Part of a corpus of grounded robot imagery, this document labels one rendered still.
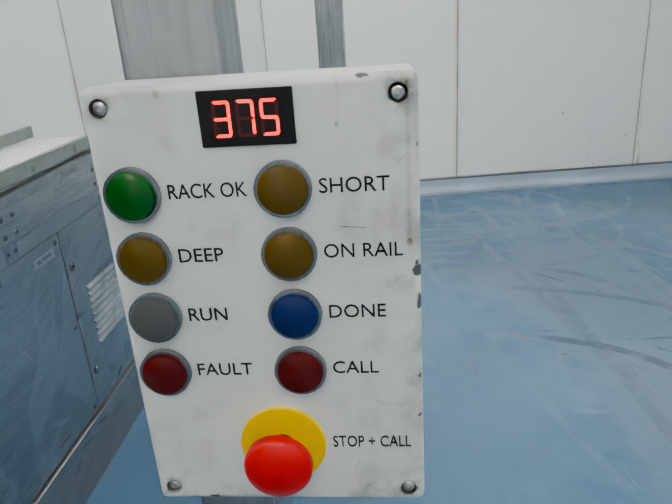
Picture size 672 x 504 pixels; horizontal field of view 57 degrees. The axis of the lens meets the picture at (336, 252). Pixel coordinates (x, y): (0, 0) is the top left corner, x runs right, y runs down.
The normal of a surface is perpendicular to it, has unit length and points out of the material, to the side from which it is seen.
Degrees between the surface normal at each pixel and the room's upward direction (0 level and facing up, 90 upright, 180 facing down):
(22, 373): 90
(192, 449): 90
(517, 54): 90
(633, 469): 0
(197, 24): 90
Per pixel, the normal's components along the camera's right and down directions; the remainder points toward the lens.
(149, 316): -0.09, 0.32
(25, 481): 1.00, -0.04
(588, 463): -0.07, -0.93
